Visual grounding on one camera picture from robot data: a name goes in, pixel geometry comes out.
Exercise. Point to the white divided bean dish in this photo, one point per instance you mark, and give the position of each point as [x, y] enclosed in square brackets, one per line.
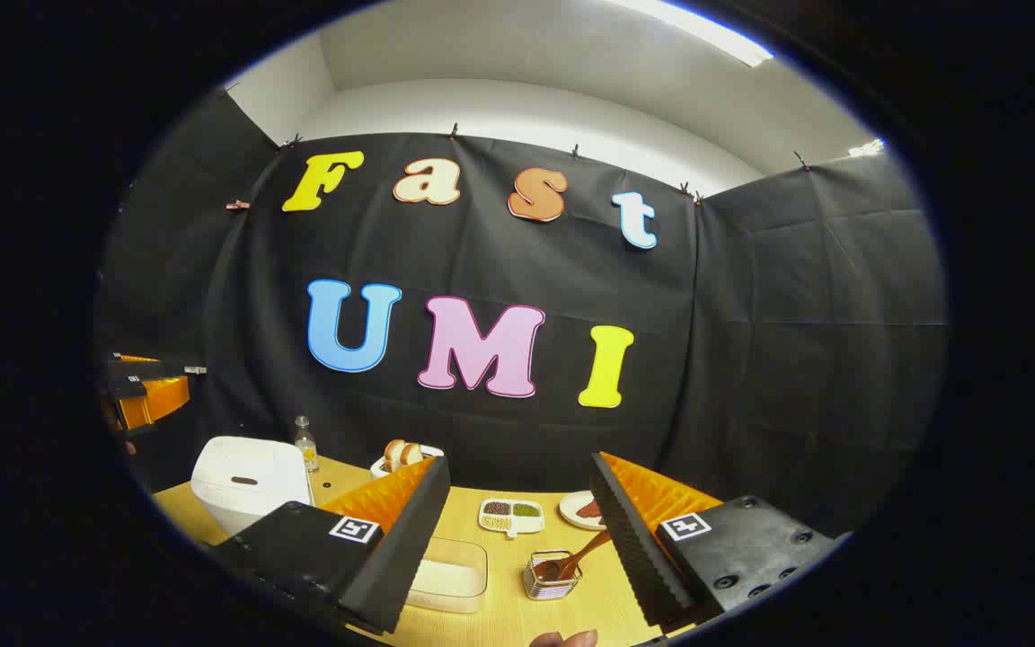
[510, 530]

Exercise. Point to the white round plate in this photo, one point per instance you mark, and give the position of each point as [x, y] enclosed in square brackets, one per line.
[570, 512]

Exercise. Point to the white toaster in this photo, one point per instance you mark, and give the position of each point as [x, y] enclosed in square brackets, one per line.
[376, 467]

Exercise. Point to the white rice heap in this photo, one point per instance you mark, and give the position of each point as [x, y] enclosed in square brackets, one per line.
[446, 580]

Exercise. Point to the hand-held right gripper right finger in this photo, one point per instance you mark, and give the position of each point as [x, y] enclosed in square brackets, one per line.
[630, 548]

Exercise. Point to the red meat piece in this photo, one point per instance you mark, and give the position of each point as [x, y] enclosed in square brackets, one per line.
[591, 510]

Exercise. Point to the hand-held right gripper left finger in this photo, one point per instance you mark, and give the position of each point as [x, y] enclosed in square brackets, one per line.
[410, 548]

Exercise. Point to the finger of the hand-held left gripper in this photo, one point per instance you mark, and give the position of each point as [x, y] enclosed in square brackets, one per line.
[145, 367]
[158, 400]

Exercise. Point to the small ceiling light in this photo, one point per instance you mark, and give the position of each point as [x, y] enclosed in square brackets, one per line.
[868, 147]

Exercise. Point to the black backdrop cloth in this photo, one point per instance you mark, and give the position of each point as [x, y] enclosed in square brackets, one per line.
[751, 359]

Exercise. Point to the clear plastic container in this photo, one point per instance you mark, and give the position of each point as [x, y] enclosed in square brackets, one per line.
[455, 550]

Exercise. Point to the small glass bottle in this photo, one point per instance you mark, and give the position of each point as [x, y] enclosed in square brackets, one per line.
[305, 449]

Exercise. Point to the brown wooden spoon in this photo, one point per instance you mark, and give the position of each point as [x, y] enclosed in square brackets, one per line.
[585, 553]

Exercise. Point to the bread slice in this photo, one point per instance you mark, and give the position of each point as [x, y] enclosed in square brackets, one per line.
[392, 455]
[412, 454]

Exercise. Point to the white rice cooker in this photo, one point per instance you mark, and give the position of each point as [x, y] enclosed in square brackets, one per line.
[243, 476]

